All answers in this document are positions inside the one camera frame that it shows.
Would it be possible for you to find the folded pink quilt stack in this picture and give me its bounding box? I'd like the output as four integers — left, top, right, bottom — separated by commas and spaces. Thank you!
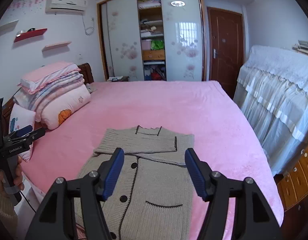
13, 61, 95, 130

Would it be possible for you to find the white lace covered furniture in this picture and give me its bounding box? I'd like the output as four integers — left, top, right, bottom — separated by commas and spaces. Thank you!
234, 45, 308, 175

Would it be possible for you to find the sliding door wardrobe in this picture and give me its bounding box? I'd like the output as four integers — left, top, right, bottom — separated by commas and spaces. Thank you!
97, 0, 207, 81

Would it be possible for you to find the wooden drawer chest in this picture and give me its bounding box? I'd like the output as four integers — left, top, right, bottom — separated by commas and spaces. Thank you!
277, 145, 308, 211

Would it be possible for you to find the person's left hand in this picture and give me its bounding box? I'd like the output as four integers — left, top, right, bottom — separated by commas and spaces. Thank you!
0, 155, 25, 198

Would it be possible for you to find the brown wooden door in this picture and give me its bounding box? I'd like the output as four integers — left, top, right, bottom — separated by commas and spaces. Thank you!
207, 7, 245, 98

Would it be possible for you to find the dark wooden headboard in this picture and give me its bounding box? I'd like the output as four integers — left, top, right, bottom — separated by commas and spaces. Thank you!
78, 63, 94, 85

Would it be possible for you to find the air conditioner power cord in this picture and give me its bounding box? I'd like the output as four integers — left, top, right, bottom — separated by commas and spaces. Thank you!
82, 13, 96, 36

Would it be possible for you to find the dark wooden nightstand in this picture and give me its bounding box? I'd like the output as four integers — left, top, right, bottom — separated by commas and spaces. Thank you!
107, 76, 129, 82

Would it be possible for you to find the beige knit sleeve forearm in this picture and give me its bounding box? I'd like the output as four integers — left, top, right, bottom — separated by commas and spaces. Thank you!
0, 193, 18, 238

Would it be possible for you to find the beige knit cardigan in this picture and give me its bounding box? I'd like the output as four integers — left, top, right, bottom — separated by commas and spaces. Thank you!
78, 126, 194, 239

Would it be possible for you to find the stack of books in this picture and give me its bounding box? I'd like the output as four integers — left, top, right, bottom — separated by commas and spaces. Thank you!
292, 40, 308, 56

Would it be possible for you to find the pink wall shelf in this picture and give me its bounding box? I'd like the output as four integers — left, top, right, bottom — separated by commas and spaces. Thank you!
42, 41, 72, 52

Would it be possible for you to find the red wall shelf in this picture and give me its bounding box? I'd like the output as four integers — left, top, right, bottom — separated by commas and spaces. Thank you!
14, 28, 47, 43

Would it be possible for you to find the white pink small pillow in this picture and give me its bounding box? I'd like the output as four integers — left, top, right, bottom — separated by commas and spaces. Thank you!
8, 103, 37, 163

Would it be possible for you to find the white wall shelf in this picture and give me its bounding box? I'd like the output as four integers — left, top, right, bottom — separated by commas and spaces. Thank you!
0, 20, 19, 33

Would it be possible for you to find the white air conditioner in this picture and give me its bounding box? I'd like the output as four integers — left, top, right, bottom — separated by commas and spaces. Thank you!
45, 0, 88, 14

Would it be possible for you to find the pink bed cover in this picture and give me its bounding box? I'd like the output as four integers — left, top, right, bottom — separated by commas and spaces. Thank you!
22, 81, 284, 239

